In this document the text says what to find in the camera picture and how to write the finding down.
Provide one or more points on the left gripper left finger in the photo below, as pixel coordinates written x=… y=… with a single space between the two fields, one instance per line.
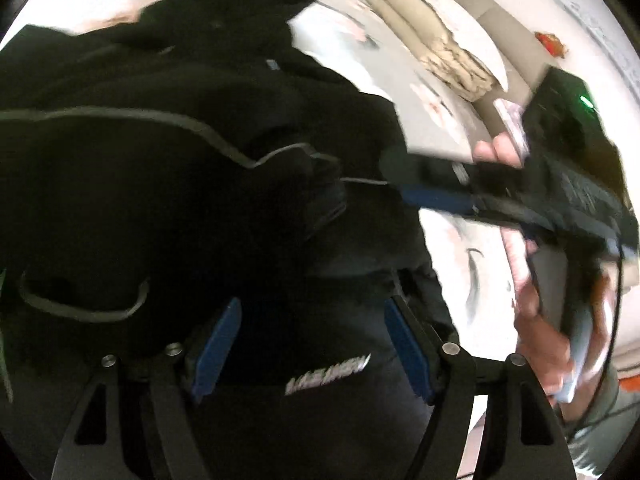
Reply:
x=130 y=422

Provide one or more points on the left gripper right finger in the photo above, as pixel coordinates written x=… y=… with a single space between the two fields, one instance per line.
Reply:
x=522 y=438

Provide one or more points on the black jacket with grey piping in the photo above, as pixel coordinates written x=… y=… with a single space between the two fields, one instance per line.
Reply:
x=175 y=209

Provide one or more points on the grey right sleeve forearm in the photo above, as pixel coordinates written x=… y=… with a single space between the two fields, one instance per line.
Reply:
x=599 y=420

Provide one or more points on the pink patterned pillow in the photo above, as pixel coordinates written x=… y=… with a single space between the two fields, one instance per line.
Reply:
x=511 y=114

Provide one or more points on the floral bed sheet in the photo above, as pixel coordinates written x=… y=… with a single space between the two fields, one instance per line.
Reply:
x=430 y=120

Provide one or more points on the beige headboard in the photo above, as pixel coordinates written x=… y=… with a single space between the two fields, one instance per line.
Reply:
x=524 y=57

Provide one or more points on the beige folded quilt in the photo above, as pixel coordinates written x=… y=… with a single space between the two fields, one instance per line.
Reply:
x=461 y=72

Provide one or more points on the red wall decoration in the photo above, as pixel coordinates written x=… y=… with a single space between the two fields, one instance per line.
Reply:
x=552 y=44

